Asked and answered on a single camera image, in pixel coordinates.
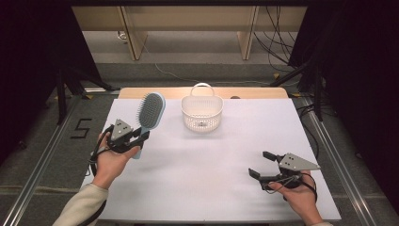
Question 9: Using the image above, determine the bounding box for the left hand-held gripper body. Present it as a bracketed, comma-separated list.
[106, 118, 141, 154]

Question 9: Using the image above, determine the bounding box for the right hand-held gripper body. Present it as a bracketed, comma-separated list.
[264, 152, 322, 191]

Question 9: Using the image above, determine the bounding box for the light blue hairbrush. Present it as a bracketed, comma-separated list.
[131, 91, 167, 160]

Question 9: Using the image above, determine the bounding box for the white plastic basket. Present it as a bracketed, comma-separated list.
[180, 82, 225, 133]

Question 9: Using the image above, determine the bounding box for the person's right hand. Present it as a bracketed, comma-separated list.
[268, 169, 317, 218]

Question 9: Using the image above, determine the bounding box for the person's left hand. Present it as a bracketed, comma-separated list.
[91, 131, 141, 190]

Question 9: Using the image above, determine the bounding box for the white table sheet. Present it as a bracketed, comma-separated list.
[79, 98, 343, 222]

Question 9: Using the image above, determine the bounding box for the black metal stand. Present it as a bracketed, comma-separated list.
[269, 57, 326, 122]
[56, 66, 122, 126]

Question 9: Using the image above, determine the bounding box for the dark curtain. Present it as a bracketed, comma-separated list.
[0, 0, 104, 164]
[287, 0, 399, 208]

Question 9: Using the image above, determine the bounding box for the beige wooden desk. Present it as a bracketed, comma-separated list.
[72, 6, 308, 61]

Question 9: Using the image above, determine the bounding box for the right hand-held gripper cable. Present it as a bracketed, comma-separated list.
[265, 172, 318, 203]

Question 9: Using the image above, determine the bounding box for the hand-held gripper cable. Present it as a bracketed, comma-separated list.
[77, 124, 116, 226]
[265, 172, 318, 203]

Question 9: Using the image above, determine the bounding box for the black floor cable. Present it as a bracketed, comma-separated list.
[295, 103, 322, 160]

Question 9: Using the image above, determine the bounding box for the left hand-held gripper cable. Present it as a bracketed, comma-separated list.
[77, 124, 116, 226]

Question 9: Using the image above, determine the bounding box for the metal floor rail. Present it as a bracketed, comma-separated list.
[1, 93, 83, 226]
[300, 97, 382, 226]

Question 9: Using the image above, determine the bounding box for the bundle of black cables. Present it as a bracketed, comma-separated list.
[252, 6, 303, 73]

